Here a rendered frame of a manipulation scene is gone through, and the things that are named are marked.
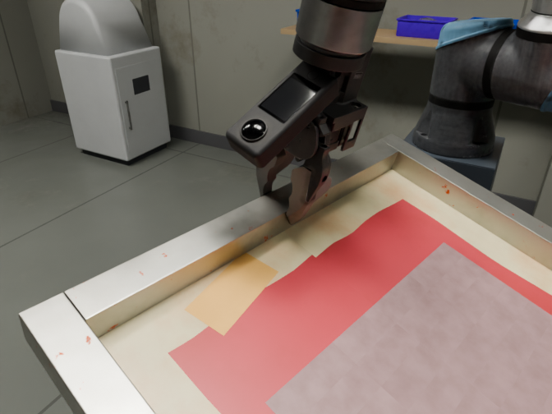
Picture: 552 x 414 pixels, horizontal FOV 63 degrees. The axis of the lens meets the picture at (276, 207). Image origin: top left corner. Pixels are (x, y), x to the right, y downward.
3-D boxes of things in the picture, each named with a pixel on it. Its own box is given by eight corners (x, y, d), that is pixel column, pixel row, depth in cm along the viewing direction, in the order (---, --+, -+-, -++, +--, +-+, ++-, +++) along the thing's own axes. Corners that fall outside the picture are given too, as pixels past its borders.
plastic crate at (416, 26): (455, 35, 255) (458, 17, 250) (448, 40, 240) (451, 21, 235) (403, 31, 268) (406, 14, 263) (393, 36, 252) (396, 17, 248)
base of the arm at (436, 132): (422, 126, 98) (430, 80, 93) (497, 138, 92) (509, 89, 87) (403, 149, 87) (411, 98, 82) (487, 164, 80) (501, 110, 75)
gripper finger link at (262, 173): (290, 191, 60) (316, 139, 54) (259, 207, 56) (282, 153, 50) (275, 176, 61) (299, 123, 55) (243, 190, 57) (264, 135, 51)
